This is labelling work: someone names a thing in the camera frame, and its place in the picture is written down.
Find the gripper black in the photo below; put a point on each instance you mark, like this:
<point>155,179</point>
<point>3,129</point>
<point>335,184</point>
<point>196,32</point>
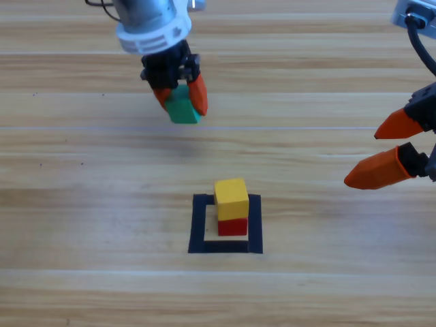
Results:
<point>425,109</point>
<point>163,71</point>

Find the green wooden block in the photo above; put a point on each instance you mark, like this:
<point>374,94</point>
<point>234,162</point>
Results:
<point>180,110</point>

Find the yellow wooden block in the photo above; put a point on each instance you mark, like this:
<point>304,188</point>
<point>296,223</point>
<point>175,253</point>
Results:
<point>231,201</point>

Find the red wooden block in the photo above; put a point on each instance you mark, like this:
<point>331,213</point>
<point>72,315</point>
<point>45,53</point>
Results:
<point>232,227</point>

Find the black tape square outline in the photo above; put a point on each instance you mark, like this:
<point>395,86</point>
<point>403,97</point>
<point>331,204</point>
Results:
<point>225,247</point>

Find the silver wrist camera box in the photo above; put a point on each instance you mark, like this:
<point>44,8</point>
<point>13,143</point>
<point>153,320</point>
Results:
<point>398,17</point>
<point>197,3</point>

